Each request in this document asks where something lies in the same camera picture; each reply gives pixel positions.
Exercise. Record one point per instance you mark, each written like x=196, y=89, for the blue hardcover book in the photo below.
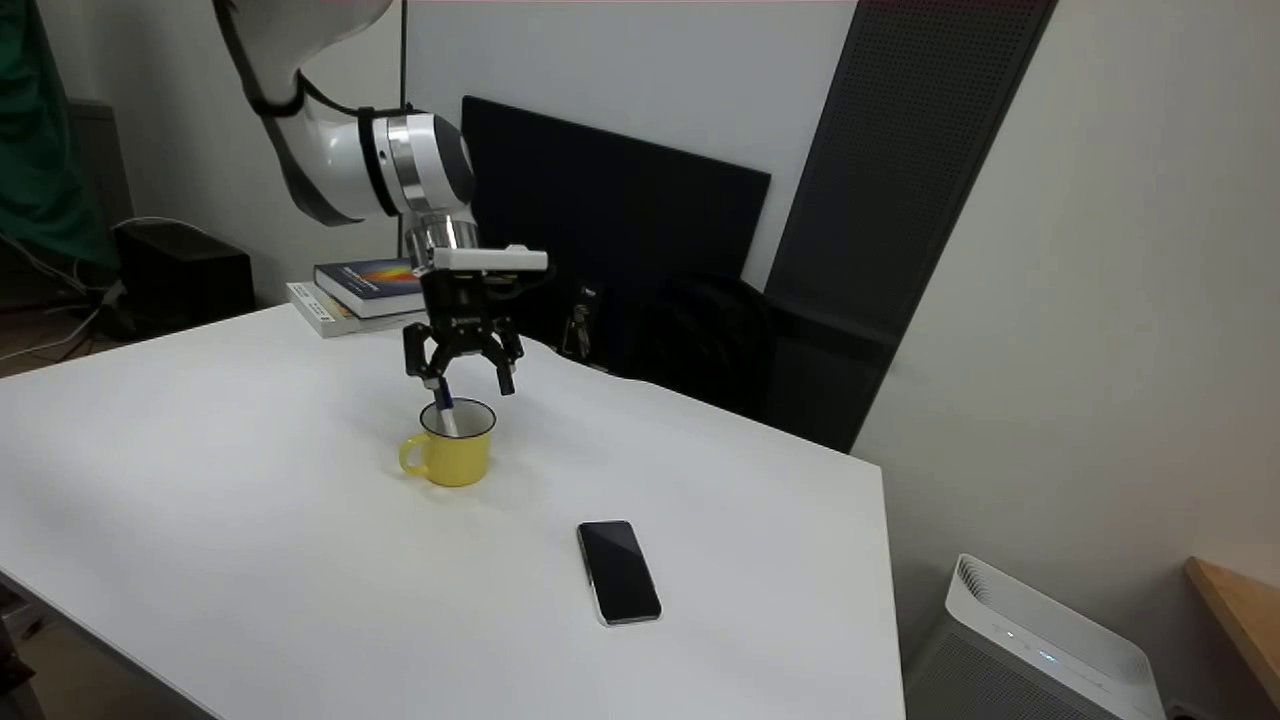
x=368, y=287

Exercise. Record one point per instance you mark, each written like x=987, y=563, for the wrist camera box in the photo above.
x=508, y=256

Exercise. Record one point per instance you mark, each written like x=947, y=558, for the dark vertical wall panel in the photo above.
x=914, y=108

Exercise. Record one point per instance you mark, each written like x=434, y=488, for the white lower book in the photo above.
x=330, y=316

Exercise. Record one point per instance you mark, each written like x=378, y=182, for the large black monitor panel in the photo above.
x=617, y=218

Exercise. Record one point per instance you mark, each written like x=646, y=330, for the black smartphone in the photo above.
x=617, y=571

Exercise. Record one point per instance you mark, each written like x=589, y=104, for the yellow enamel cup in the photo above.
x=450, y=461

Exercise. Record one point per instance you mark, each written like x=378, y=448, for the green cloth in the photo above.
x=44, y=194

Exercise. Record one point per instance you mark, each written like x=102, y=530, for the wooden side table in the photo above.
x=1251, y=617

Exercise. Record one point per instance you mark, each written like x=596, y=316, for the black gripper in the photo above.
x=466, y=314

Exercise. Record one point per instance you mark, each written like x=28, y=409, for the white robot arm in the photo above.
x=345, y=166

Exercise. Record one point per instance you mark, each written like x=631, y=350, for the white air purifier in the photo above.
x=1000, y=649

